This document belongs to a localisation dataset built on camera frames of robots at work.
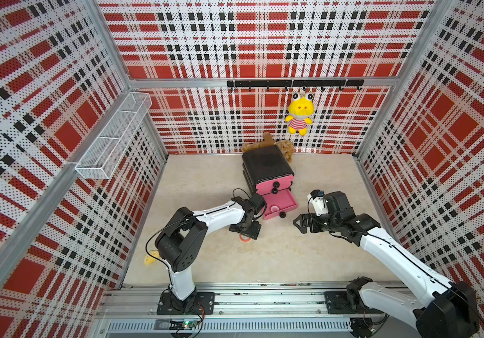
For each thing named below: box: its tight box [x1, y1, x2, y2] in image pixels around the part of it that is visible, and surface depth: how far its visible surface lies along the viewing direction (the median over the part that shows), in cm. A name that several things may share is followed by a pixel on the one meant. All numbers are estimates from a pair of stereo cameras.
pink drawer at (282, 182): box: [255, 174, 295, 191], surface depth 92 cm
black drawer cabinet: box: [242, 145, 295, 196], surface depth 97 cm
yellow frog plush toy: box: [285, 92, 315, 137], surface depth 95 cm
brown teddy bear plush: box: [242, 131, 295, 163], surface depth 117 cm
